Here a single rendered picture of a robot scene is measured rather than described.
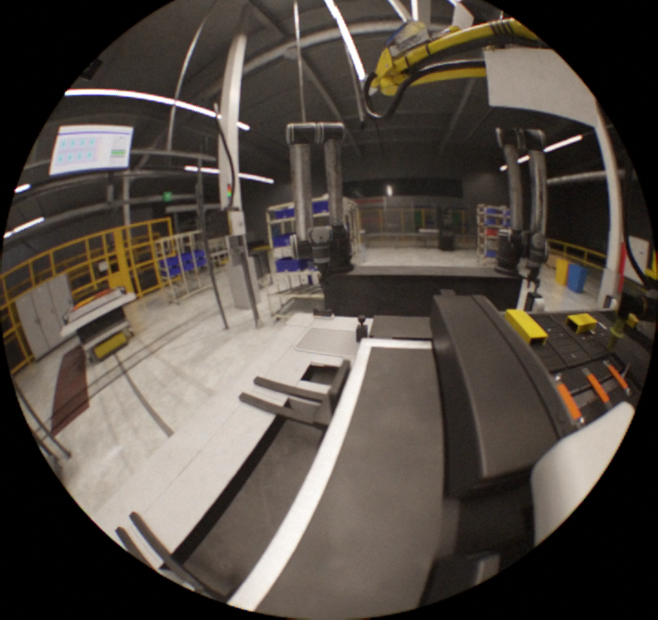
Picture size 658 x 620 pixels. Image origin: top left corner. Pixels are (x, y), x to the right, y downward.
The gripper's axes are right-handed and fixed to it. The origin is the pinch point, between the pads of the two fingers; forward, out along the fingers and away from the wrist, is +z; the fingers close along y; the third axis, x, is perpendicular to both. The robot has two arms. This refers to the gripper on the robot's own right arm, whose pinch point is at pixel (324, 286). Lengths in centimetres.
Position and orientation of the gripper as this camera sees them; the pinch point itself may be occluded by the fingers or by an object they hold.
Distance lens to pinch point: 128.9
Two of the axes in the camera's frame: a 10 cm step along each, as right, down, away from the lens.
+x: -9.5, -0.1, 3.2
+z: 0.9, 9.4, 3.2
